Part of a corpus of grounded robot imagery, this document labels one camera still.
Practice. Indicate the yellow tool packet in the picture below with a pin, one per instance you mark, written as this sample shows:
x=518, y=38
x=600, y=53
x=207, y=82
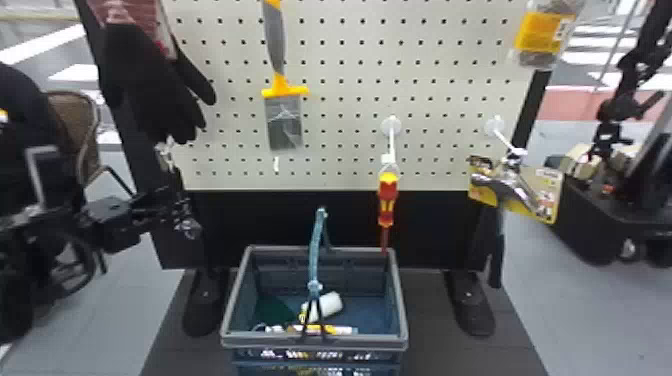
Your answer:
x=543, y=34

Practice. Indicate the black gloves on red card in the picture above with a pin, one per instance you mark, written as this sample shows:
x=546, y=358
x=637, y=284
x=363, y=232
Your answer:
x=147, y=78

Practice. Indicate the hammer on yellow card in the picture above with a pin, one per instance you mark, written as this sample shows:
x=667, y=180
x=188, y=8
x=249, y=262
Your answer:
x=517, y=191

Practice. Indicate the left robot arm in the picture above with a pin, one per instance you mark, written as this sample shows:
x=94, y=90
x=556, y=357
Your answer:
x=21, y=110

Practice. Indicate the brown chair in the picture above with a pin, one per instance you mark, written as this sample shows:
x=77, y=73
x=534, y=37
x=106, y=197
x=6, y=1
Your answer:
x=73, y=120

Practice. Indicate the white paint roller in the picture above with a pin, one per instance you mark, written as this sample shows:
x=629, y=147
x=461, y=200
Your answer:
x=328, y=303

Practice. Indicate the white pegboard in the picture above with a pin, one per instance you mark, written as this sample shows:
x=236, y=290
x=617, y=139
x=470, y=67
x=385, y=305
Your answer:
x=367, y=78

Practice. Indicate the yellow grey scraper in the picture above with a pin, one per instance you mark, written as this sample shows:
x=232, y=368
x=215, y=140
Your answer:
x=283, y=118

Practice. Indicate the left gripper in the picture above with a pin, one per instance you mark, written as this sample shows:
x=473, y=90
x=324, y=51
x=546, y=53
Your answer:
x=107, y=223

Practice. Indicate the blue basket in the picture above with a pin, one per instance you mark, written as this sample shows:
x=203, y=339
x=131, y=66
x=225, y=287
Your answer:
x=378, y=325

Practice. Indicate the red yellow screwdriver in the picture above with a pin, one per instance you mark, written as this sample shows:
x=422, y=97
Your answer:
x=387, y=197

